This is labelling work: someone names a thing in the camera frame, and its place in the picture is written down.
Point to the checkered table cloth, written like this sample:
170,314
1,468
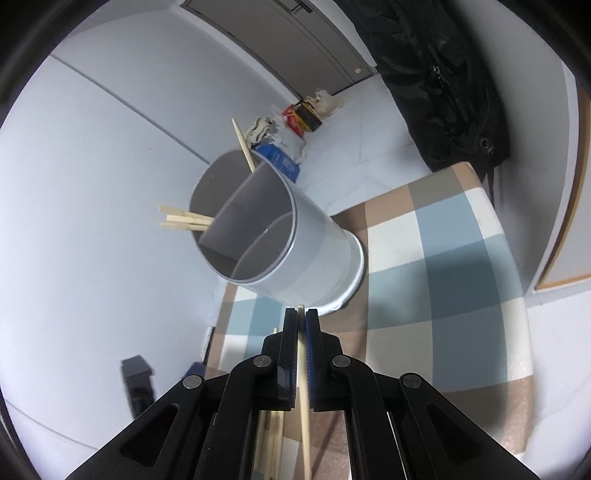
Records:
438,300

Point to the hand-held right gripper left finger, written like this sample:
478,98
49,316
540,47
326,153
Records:
290,360

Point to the blue cardboard box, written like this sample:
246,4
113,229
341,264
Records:
281,161

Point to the white bag with clothes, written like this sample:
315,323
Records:
265,129

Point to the red snack bag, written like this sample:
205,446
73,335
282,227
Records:
292,119

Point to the black backpack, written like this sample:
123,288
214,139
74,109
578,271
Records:
438,69

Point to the bundle of wooden chopsticks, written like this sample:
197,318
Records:
274,443

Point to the grey divided utensil holder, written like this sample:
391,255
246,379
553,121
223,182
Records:
314,258

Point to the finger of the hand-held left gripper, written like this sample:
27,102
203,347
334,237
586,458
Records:
195,370

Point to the beige plastic bag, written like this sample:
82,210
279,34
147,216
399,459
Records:
328,102

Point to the pale bamboo chopstick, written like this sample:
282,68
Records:
187,220
184,213
244,145
182,226
305,438

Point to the grey door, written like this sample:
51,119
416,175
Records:
277,41

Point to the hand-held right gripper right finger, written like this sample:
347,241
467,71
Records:
313,364

